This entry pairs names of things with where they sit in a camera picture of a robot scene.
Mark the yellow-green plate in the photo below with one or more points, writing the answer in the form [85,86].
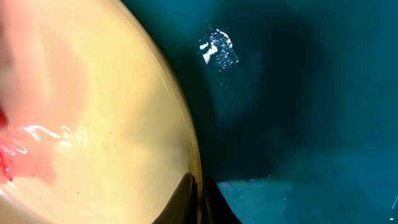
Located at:
[94,126]

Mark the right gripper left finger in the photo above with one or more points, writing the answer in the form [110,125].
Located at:
[183,204]

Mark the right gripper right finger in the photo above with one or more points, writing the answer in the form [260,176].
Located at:
[215,209]

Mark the teal plastic serving tray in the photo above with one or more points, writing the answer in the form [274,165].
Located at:
[294,103]

